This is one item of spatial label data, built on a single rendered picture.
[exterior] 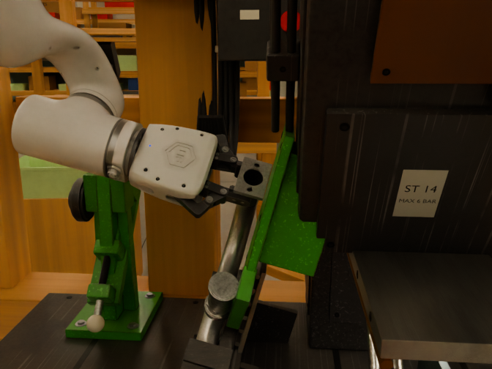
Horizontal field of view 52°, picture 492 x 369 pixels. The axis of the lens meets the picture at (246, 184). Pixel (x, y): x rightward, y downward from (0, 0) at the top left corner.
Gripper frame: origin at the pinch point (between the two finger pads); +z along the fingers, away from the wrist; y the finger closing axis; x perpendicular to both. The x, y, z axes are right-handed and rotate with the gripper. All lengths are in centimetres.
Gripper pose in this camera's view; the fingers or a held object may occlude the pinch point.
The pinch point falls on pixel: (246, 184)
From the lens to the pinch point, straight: 68.8
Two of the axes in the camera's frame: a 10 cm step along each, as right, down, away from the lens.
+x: -1.2, 4.8, 8.7
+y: 2.4, -8.4, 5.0
